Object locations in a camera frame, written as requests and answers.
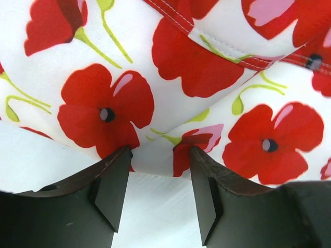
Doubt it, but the white red poppy skirt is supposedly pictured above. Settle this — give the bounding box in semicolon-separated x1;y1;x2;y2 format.
1;1;330;186

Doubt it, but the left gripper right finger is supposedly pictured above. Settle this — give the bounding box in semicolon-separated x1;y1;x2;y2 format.
190;147;330;247

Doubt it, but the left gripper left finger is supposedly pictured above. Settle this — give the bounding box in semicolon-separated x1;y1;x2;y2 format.
1;147;132;247

